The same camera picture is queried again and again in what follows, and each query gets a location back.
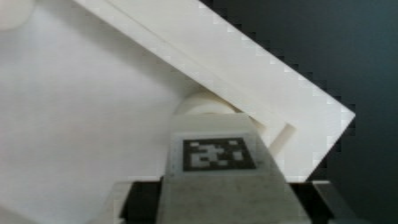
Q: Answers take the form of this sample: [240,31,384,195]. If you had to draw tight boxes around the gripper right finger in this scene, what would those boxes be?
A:
[290,180,363,224]

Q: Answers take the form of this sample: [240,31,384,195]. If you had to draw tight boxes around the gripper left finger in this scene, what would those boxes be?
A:
[96,180,162,224]

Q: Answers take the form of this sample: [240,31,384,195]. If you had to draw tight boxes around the white table leg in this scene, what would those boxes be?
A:
[157,92,311,224]

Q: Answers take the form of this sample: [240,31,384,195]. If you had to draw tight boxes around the white square tabletop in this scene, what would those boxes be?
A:
[0,0,354,224]

